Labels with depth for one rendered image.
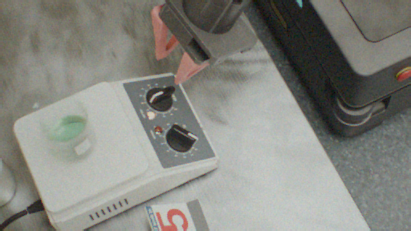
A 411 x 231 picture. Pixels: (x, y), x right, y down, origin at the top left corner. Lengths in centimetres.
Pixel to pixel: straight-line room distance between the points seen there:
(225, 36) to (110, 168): 19
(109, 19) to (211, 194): 27
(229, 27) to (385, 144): 103
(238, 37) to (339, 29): 68
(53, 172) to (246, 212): 22
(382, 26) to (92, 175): 76
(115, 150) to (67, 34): 23
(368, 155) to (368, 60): 37
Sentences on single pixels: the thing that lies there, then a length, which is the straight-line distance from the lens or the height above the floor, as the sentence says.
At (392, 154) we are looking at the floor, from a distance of 180.
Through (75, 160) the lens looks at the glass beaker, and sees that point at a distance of 89.
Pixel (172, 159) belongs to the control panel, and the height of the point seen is 81.
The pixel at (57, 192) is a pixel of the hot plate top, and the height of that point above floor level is 84.
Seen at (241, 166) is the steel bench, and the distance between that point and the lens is 97.
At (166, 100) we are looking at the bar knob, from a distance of 96.
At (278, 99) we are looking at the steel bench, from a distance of 100.
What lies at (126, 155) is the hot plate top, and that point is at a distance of 89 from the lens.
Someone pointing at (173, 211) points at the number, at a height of 77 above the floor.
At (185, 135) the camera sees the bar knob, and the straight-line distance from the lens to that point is 92.
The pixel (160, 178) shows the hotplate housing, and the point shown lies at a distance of 91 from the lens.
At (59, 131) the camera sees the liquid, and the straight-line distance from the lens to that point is 89.
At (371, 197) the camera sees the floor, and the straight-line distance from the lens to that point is 176.
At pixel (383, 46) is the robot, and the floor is 36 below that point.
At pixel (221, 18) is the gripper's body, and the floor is 97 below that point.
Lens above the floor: 166
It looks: 67 degrees down
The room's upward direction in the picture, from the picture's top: 7 degrees counter-clockwise
